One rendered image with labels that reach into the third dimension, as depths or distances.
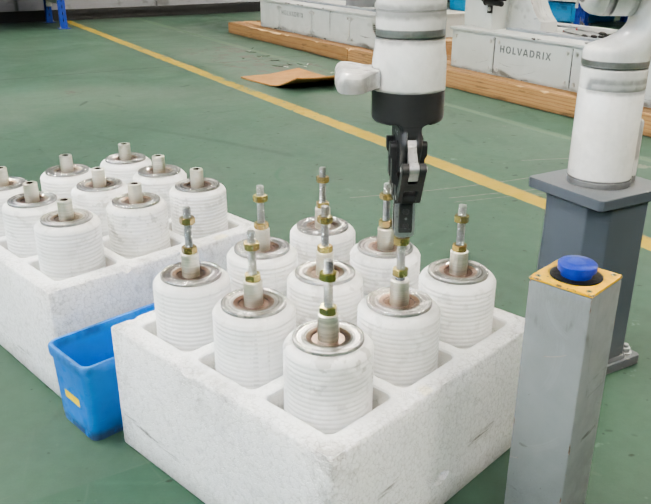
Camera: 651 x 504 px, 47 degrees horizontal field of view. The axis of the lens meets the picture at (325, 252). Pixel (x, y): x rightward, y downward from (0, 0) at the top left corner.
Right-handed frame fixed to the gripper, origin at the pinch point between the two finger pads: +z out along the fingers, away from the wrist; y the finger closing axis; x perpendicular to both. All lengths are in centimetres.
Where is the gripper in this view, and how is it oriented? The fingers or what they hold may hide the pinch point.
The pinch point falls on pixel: (403, 217)
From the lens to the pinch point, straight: 83.4
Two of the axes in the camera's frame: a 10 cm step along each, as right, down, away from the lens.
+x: -10.0, 0.2, -0.4
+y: -0.4, -3.8, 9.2
